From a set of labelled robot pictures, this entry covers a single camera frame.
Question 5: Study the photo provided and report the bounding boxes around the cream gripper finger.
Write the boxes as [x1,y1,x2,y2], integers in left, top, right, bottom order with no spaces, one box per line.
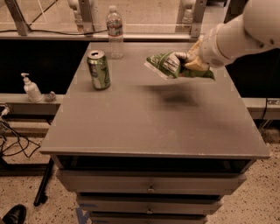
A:
[175,52,189,61]

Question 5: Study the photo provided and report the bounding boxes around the green chip bag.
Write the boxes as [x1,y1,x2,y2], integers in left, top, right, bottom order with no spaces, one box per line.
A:
[144,52,214,80]

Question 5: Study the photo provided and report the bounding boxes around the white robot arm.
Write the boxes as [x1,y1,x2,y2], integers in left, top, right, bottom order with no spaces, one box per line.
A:
[183,0,280,71]

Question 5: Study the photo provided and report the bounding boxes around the clear plastic water bottle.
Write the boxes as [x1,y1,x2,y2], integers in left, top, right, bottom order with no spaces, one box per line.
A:
[106,5,123,59]

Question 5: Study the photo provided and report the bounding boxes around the green soda can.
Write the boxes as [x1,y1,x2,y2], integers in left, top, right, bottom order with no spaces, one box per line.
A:
[87,50,110,90]

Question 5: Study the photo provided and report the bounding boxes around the white pump soap bottle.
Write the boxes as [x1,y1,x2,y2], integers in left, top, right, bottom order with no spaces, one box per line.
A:
[21,73,43,102]

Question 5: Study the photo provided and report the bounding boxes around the grey drawer cabinet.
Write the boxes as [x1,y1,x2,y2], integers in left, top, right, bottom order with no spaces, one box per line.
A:
[41,43,269,224]

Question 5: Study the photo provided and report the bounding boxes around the small crumpled wrapper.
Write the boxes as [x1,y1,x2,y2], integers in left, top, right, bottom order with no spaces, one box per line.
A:
[44,91,56,102]

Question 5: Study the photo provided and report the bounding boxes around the top cabinet drawer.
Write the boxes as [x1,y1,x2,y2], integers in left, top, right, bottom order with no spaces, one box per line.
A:
[57,170,246,195]

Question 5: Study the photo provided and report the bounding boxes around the cabinet drawer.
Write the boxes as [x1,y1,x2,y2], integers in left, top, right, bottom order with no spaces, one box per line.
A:
[57,170,246,195]
[77,196,222,215]

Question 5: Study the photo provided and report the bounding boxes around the middle cabinet drawer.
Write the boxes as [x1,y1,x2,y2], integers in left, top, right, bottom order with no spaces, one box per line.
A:
[77,196,222,215]

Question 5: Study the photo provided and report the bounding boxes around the black metal leg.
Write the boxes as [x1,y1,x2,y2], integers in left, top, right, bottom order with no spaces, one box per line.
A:
[33,158,54,207]

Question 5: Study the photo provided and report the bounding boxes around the black shoe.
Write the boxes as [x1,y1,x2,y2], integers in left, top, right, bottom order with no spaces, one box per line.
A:
[1,204,26,224]

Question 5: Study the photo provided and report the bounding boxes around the black cable on ledge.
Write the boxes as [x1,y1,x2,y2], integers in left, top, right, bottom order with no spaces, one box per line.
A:
[0,27,109,37]

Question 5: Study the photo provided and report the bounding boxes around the black floor cables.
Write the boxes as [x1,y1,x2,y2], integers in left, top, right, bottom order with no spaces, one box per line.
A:
[0,105,42,160]

